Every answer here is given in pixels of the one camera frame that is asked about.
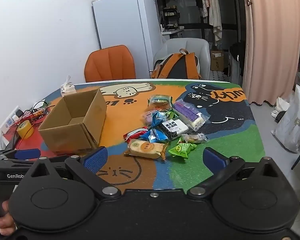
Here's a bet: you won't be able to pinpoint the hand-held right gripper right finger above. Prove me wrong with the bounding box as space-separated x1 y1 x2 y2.
187 147 279 198

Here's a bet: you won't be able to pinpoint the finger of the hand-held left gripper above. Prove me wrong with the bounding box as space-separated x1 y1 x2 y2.
0 149 42 160

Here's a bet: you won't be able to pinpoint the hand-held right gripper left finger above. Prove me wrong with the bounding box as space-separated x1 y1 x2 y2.
27 147 122 200

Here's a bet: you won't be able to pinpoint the brown cardboard box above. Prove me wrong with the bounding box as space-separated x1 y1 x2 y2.
38 89 108 155

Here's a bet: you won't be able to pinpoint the green pastry packet teal band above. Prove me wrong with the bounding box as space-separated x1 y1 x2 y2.
148 94 174 110

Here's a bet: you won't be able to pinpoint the person's left hand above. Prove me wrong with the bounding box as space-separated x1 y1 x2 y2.
0 200 16 236

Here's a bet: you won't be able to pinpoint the yellow tape roll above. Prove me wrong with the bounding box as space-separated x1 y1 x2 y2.
17 120 35 139

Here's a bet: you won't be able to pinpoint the clear nut snack packet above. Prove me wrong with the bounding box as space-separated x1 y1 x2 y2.
181 133 208 144

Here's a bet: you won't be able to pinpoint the bright green snack packet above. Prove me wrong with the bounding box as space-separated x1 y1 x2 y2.
168 141 197 159

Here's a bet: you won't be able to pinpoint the white power strip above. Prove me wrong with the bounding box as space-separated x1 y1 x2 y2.
0 106 23 132

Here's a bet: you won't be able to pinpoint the red sausage snack packet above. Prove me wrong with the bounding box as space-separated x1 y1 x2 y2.
31 108 47 119

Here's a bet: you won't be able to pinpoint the beige pastry packet orange label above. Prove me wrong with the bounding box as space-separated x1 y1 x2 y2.
124 139 168 160

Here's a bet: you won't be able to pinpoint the black and white snack packet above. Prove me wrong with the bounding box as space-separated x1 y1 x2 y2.
159 119 190 140

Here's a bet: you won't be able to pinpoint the purple and white snack packet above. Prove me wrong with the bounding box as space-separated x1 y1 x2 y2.
172 99 210 132

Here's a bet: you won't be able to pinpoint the blue snack packet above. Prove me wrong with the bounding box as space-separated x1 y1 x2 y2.
151 110 169 128
140 129 169 143

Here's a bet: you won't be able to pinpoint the pink snack packet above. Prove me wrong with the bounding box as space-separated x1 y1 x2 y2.
141 110 157 125

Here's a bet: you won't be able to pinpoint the printed cat table mat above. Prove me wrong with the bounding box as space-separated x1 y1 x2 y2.
1 79 265 190

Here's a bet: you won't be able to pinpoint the tissue pack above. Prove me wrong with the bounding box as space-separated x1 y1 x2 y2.
60 75 77 97

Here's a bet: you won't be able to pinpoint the white plastic bag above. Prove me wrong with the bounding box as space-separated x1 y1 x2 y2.
271 84 300 153

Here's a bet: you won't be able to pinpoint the orange chair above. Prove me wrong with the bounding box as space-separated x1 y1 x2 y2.
84 45 136 83

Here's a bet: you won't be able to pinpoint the orange and grey backpack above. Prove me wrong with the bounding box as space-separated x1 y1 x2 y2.
151 49 202 80

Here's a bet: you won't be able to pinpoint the small cardboard carton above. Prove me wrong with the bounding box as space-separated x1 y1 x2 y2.
210 51 225 71

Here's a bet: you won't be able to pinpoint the dark hanging garment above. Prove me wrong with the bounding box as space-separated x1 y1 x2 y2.
230 42 246 63

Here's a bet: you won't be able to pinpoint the grey chair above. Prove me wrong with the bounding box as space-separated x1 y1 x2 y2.
153 38 211 80

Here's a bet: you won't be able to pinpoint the pink curtain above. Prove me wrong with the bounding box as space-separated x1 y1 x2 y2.
245 0 300 105

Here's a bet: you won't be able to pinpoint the white refrigerator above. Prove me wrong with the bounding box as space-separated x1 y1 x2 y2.
92 0 163 78

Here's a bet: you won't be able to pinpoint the kitchen rack with jars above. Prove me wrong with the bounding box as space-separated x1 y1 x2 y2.
160 5 185 33

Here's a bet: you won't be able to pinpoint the white hanging garment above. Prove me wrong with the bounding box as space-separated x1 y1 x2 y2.
207 0 223 42

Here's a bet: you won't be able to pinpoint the black cables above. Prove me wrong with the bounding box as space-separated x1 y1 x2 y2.
17 101 52 120

